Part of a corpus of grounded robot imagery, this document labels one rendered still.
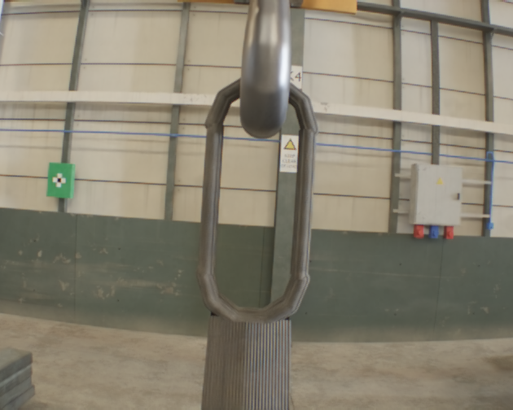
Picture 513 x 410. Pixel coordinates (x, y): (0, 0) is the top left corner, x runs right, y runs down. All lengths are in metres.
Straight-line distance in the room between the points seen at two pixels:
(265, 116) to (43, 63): 6.91
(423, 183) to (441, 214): 0.49
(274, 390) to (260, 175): 6.03
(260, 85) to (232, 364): 0.26
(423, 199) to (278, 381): 6.11
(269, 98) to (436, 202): 6.19
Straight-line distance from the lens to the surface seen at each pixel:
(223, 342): 0.47
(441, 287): 6.99
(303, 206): 0.47
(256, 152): 6.46
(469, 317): 7.29
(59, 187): 6.61
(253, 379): 0.46
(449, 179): 6.68
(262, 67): 0.42
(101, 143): 6.74
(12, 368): 3.85
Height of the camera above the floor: 1.82
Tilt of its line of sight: 1 degrees up
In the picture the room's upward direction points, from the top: 3 degrees clockwise
